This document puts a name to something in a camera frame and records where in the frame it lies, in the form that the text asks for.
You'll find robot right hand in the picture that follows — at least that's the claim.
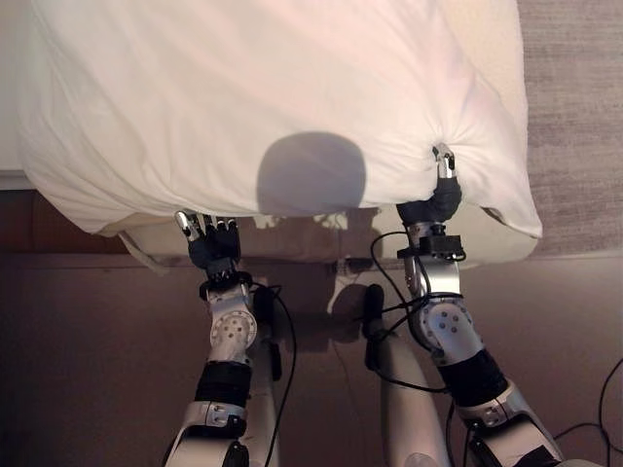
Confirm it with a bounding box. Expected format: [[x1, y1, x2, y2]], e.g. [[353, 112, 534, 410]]
[[395, 142, 463, 226]]

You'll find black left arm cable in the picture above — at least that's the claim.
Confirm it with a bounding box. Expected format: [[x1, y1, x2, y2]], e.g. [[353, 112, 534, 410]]
[[242, 283, 298, 467]]

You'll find silver robot left leg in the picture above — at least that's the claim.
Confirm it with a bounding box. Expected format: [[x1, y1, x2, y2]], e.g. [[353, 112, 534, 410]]
[[245, 279, 283, 467]]

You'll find silver robot leg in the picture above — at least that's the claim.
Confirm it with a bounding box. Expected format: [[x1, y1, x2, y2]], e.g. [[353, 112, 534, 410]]
[[245, 279, 283, 467], [362, 284, 452, 467]]

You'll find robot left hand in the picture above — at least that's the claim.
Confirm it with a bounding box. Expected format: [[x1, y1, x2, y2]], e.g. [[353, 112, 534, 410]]
[[174, 209, 242, 283]]

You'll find black floor cable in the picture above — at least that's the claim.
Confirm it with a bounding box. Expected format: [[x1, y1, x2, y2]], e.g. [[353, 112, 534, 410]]
[[554, 358, 623, 451]]

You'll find grey woven rug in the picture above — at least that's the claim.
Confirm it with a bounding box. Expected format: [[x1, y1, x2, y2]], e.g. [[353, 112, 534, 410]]
[[515, 0, 623, 257]]

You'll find silver robot right leg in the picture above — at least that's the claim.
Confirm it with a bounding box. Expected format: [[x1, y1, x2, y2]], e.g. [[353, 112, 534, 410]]
[[362, 284, 452, 467]]

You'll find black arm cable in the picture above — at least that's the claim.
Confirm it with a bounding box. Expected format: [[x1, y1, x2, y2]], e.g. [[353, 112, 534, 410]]
[[242, 283, 298, 467], [352, 231, 468, 467]]

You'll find white duvet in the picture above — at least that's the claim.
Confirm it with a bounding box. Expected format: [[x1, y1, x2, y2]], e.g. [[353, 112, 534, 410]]
[[17, 0, 544, 239]]

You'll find cream mattress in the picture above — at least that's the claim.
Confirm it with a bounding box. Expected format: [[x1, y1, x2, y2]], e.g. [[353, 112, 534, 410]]
[[118, 201, 536, 278]]

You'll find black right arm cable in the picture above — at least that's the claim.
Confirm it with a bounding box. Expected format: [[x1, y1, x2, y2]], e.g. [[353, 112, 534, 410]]
[[352, 231, 468, 467]]

